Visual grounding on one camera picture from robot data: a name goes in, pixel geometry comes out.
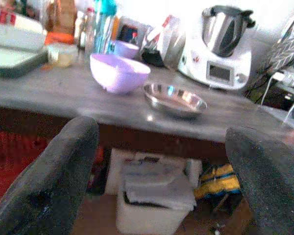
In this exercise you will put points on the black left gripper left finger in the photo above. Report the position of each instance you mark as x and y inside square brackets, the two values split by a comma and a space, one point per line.
[49, 186]

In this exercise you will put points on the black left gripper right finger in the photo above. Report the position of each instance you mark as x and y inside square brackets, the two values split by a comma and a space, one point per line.
[272, 183]

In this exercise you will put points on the yellow and blue bag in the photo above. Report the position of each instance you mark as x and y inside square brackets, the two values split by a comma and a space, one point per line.
[218, 181]

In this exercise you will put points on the white plastic storage bin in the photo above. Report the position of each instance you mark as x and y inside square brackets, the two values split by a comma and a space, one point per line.
[152, 191]

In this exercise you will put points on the white power strip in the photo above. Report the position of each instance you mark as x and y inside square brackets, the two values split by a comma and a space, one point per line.
[290, 77]

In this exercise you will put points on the stainless steel bowl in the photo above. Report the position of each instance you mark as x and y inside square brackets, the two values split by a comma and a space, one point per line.
[174, 100]

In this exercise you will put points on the white tray with grey rim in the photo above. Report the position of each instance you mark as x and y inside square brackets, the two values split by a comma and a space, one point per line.
[14, 61]

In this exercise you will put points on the clear plastic food container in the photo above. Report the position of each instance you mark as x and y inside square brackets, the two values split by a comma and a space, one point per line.
[61, 55]

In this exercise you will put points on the large lilac plastic bowl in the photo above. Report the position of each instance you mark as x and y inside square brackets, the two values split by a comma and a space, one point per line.
[117, 73]

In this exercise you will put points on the white kitchen food processor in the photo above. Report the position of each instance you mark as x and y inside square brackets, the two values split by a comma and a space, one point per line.
[218, 49]

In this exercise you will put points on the small lilac plastic bowl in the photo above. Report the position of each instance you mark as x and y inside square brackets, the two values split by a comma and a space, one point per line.
[126, 49]

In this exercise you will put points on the white box with red print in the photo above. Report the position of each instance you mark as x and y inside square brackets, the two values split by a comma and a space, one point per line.
[14, 31]

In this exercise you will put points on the brown and orange package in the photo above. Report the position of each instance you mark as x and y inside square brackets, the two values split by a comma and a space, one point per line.
[60, 22]

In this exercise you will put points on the clear bottle with teal cap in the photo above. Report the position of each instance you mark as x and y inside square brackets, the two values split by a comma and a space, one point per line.
[104, 27]

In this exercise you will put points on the white and red carton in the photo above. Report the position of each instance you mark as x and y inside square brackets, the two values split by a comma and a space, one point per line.
[165, 39]

